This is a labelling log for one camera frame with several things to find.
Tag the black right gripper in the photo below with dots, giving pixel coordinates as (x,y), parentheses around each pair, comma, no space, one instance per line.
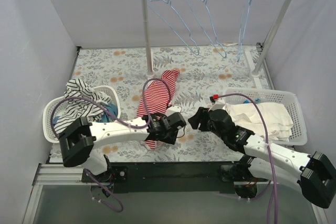
(197,118)

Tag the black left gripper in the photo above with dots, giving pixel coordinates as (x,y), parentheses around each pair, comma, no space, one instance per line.
(176,121)

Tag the red white striped tank top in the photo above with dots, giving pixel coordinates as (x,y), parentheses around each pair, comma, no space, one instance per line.
(157,99)

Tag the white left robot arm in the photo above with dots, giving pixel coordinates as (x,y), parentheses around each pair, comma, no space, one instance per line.
(81,139)

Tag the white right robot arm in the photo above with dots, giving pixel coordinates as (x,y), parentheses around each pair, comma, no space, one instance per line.
(313,174)

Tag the floral tablecloth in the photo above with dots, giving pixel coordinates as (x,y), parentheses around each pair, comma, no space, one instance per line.
(201,76)

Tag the blue clips in basket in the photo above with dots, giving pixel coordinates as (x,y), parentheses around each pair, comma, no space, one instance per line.
(249,101)

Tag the blue garment in basket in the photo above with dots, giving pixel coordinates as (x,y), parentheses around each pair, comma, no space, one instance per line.
(111,108)

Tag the white folded cloth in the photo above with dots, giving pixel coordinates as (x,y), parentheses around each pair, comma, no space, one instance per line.
(264,117)

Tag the black white striped shirt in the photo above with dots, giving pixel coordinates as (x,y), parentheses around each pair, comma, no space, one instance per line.
(77,108)

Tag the white right laundry basket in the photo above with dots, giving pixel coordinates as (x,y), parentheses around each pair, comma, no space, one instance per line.
(291,103)

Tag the white laundry basket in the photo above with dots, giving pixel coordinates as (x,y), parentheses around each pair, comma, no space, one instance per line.
(52,110)
(291,103)

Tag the white left laundry basket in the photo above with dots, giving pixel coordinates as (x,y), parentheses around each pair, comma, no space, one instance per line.
(52,110)

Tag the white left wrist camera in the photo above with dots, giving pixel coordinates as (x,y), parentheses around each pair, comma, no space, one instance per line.
(173,109)

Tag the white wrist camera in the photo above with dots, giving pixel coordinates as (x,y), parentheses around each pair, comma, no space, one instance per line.
(173,109)
(217,102)

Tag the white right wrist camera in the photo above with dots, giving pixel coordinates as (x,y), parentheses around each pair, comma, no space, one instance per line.
(217,102)

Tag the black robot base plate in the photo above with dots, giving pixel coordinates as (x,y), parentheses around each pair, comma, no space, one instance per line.
(150,177)

